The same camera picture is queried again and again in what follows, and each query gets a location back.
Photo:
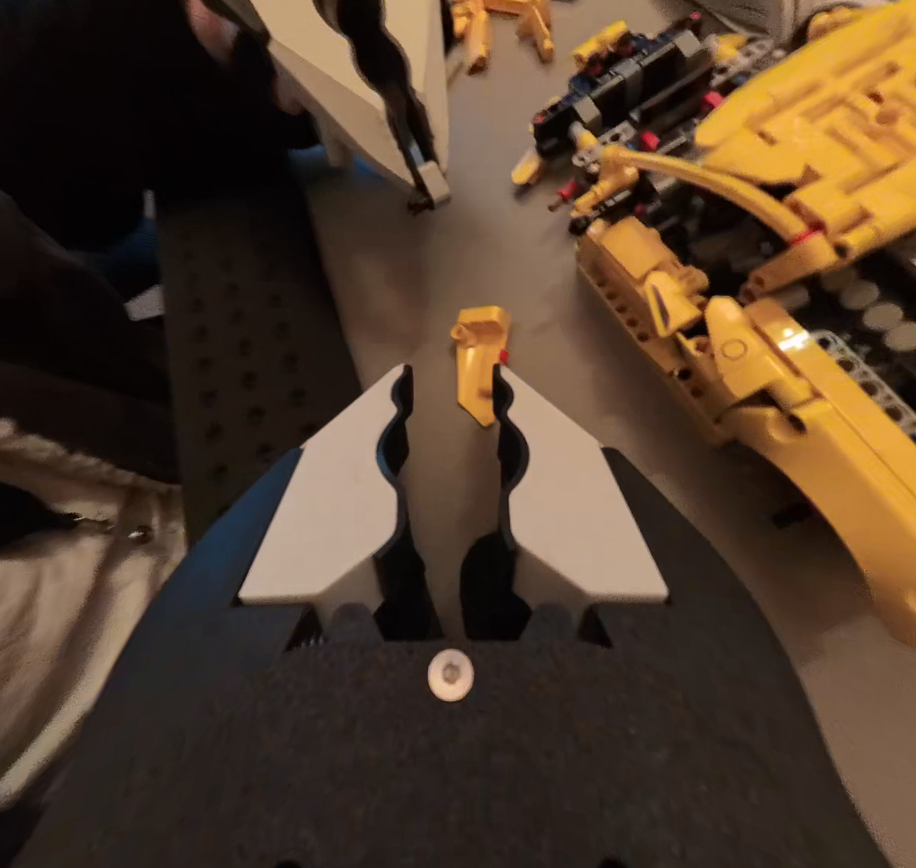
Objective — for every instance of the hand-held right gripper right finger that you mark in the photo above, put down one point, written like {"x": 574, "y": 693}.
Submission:
{"x": 579, "y": 524}

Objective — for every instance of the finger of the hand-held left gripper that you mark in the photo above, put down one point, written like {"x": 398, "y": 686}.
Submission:
{"x": 419, "y": 23}
{"x": 286, "y": 2}

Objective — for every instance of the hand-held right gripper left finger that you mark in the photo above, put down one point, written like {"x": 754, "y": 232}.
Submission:
{"x": 322, "y": 524}

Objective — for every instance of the grey brick connector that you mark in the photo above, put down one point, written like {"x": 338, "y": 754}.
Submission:
{"x": 434, "y": 182}

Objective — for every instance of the yellow panel with red pins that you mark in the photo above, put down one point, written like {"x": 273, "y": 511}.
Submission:
{"x": 476, "y": 367}

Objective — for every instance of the grey desk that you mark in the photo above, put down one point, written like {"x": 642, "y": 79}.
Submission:
{"x": 501, "y": 245}

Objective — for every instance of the person's left hand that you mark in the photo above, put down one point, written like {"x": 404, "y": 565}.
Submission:
{"x": 211, "y": 38}

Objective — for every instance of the dark perforated panel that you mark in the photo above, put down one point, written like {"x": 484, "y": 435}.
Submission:
{"x": 243, "y": 352}

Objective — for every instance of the yellow brick car model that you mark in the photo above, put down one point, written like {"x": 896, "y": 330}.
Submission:
{"x": 823, "y": 131}

